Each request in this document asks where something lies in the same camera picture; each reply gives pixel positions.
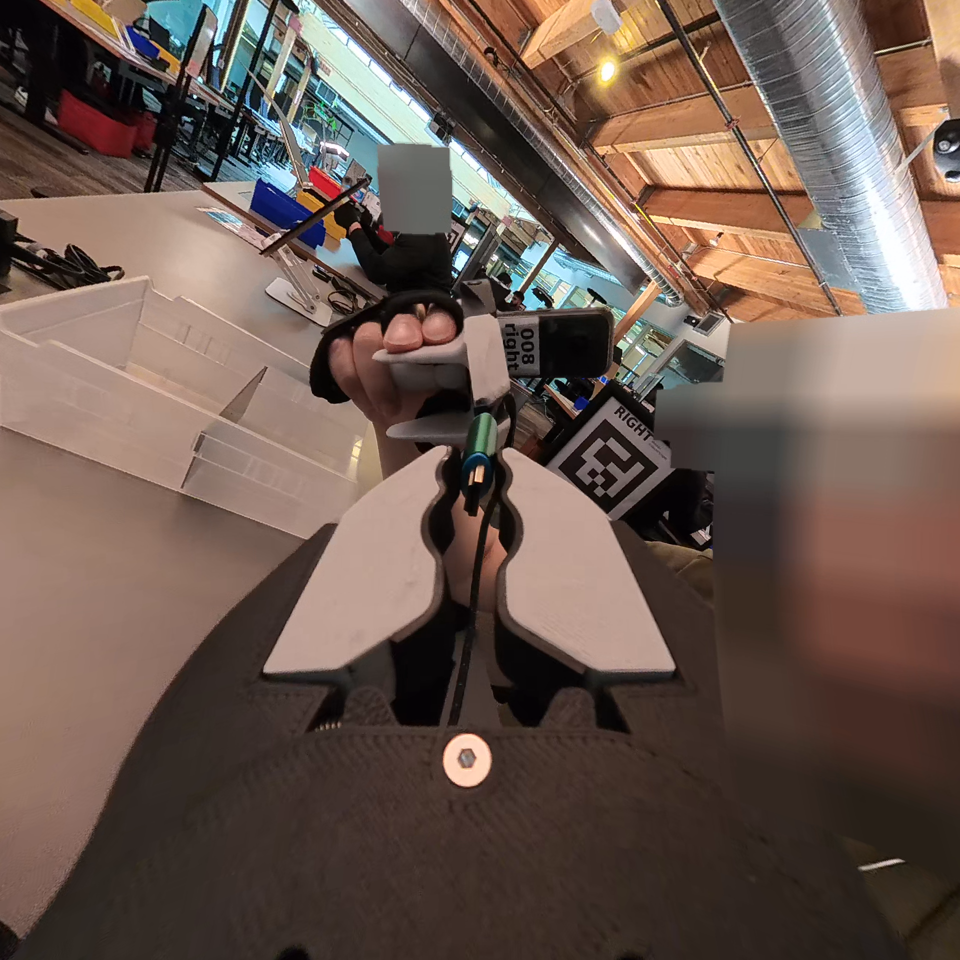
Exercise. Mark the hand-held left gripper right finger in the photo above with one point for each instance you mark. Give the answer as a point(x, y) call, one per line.
point(585, 592)

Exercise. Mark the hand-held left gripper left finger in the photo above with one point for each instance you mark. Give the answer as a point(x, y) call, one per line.
point(360, 585)

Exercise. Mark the person's right forearm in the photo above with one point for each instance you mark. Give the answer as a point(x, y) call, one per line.
point(457, 566)

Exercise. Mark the person's right hand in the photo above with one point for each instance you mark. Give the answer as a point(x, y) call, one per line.
point(375, 382)

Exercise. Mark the person's olive clothing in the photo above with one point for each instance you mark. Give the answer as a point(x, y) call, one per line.
point(679, 566)

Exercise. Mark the framed marker sign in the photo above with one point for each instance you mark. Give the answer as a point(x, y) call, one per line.
point(607, 457)

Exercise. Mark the yellow storage bin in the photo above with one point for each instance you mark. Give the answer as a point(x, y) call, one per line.
point(330, 221)

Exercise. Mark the tilted board on clear stand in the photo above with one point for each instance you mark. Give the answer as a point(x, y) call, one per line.
point(300, 292)

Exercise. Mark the red storage bin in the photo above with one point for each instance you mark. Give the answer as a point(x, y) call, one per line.
point(97, 124)
point(326, 180)

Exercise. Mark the clear plastic organizer box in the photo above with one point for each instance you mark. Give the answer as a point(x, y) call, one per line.
point(150, 375)

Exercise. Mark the blue storage bin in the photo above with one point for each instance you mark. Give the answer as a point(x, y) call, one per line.
point(281, 210)

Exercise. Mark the silver ventilation ducts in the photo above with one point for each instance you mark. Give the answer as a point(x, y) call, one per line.
point(825, 150)

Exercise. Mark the black ceiling duct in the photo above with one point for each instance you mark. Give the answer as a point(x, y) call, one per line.
point(487, 97)

